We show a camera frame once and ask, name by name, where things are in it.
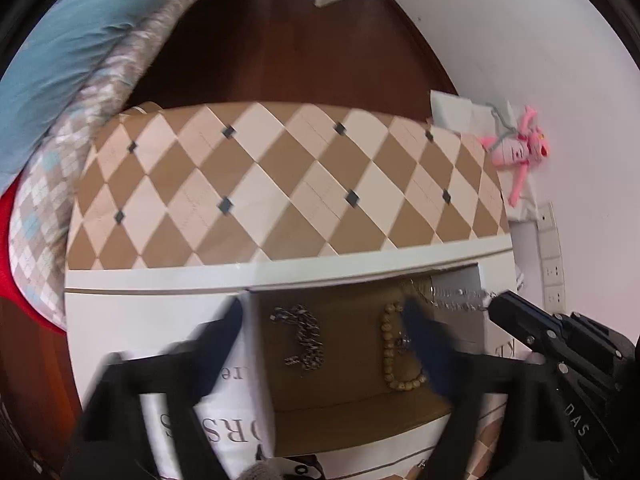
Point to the white wall socket strip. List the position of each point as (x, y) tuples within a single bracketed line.
[(550, 255)]

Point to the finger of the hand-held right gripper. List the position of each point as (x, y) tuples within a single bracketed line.
[(520, 327), (532, 312)]

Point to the white box with brown lining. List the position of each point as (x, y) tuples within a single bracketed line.
[(350, 340)]

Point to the white cabinet with checkered top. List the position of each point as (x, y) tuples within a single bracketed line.
[(280, 180)]

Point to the red cloth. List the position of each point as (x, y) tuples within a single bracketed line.
[(10, 260)]

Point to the white paper bag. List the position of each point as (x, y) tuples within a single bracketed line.
[(457, 112)]

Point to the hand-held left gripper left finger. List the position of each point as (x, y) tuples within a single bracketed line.
[(231, 331)]

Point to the pink plush toy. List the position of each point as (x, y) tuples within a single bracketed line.
[(517, 147)]

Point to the blue quilt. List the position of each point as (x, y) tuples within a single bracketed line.
[(65, 45)]

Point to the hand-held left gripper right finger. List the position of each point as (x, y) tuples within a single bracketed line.
[(425, 345)]

